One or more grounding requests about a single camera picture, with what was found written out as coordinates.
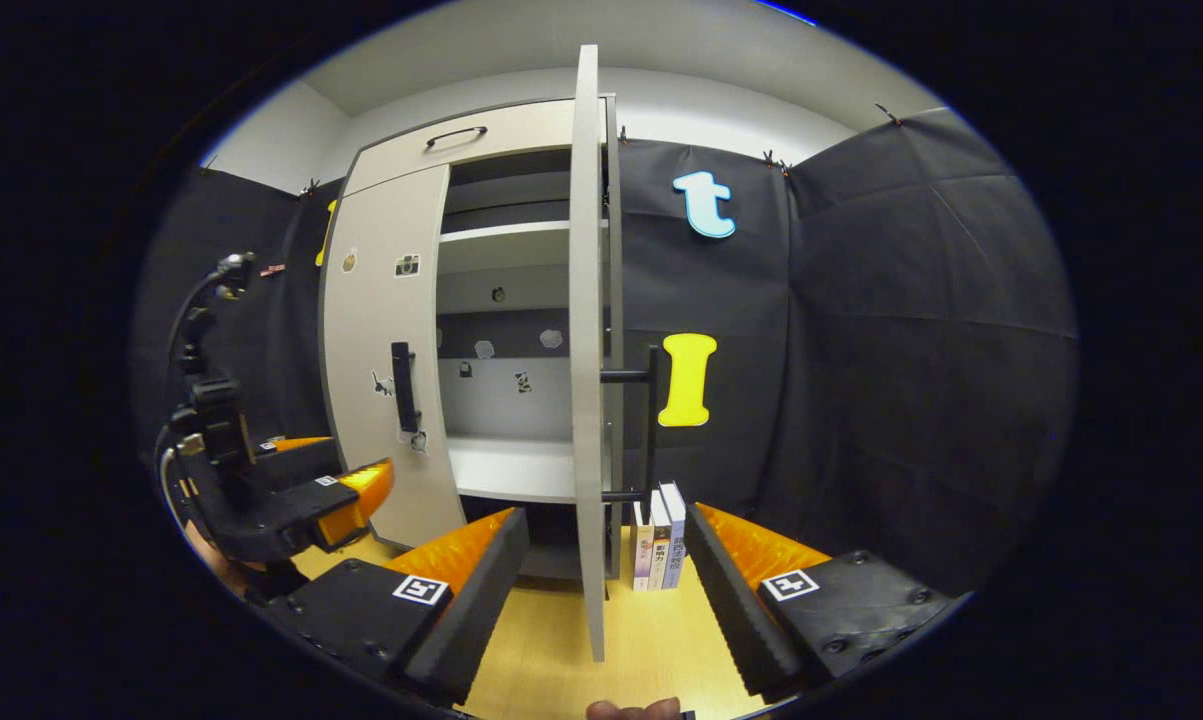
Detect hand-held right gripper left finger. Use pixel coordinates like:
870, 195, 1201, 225
259, 507, 530, 706

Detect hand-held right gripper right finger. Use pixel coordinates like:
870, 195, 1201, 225
683, 503, 974, 701

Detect black door handle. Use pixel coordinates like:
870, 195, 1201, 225
599, 345, 660, 503
391, 341, 422, 435

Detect beige cabinet door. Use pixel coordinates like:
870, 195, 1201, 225
569, 44, 622, 663
321, 163, 467, 551

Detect beige double-door shoe cabinet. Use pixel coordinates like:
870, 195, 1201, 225
318, 93, 624, 586

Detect white cabinet shelf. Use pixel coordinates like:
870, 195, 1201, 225
439, 220, 607, 276
446, 435, 577, 504

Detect beige cabinet drawer front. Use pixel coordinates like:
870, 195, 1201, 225
341, 97, 607, 198

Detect beige brown book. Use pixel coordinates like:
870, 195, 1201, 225
647, 490, 672, 591

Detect white blue book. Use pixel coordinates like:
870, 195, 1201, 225
659, 482, 689, 590

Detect white pink book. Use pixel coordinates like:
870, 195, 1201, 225
632, 500, 654, 592

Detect black backdrop cloth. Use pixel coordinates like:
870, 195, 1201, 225
131, 105, 1080, 601

